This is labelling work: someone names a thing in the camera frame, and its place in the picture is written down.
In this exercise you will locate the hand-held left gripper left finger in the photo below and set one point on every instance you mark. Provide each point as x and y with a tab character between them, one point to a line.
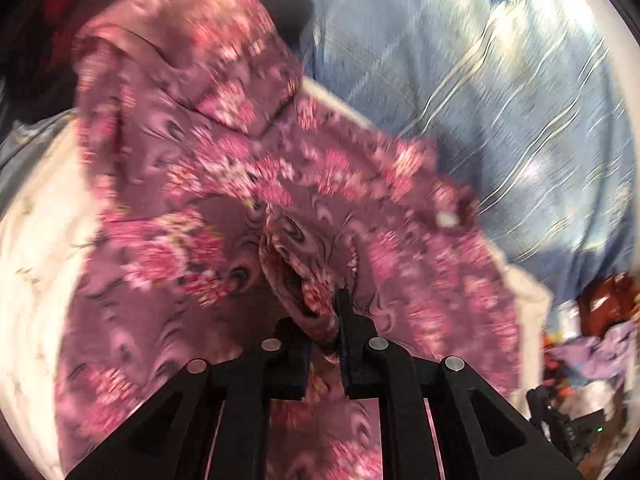
294	362

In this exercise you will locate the dark cloth with red patch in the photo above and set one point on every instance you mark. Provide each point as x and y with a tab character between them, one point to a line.
30	60

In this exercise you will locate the brown-red cloth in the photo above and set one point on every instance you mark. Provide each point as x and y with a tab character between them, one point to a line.
607	305

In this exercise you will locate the blue plaid bedsheet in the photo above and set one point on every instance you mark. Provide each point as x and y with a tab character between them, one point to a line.
475	85

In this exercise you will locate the purple floral garment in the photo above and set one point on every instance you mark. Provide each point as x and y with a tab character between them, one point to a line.
200	185

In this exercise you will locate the lilac cloth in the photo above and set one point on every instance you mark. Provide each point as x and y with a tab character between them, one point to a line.
595	357

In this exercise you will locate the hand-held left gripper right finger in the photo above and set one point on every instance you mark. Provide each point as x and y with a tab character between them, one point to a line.
358	362

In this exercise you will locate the cream leaf-print blanket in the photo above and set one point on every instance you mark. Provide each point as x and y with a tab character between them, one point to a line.
35	285

